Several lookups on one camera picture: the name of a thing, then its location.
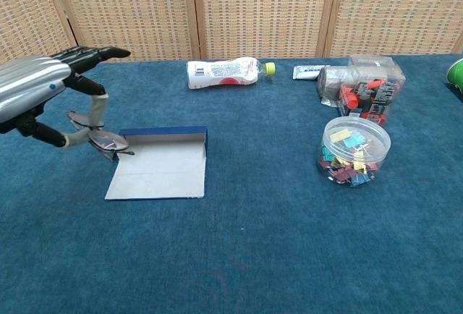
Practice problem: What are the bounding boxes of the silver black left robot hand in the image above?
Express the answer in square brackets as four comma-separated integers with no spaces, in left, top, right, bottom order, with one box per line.
[0,46,132,150]

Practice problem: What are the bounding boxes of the thin metal frame eyeglasses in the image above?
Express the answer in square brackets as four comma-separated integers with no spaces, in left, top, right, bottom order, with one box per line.
[67,110,135,163]

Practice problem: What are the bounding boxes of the blue cardboard glasses case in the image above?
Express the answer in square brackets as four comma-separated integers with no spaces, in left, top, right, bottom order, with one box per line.
[103,126,209,202]

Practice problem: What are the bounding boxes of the woven wicker screen panel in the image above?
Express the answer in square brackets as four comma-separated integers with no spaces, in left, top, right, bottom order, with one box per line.
[323,0,463,58]
[191,0,341,60]
[46,0,202,64]
[0,0,85,67]

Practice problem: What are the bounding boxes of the plastic bottle with white label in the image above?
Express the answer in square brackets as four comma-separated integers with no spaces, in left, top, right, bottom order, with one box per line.
[186,57,277,90]

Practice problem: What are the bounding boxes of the blue table cloth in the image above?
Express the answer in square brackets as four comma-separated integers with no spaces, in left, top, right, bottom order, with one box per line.
[0,53,463,314]

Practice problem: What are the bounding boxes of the white blue toothpaste tube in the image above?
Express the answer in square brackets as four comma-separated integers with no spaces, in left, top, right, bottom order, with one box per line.
[292,64,332,81]

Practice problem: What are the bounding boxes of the clear round jar binder clips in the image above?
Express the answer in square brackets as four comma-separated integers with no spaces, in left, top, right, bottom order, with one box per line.
[316,116,392,187]

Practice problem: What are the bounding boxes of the clear box with red items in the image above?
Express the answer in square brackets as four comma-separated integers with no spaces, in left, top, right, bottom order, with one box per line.
[336,54,407,127]

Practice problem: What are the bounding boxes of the green chips can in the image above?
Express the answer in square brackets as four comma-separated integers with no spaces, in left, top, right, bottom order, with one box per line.
[445,57,463,95]

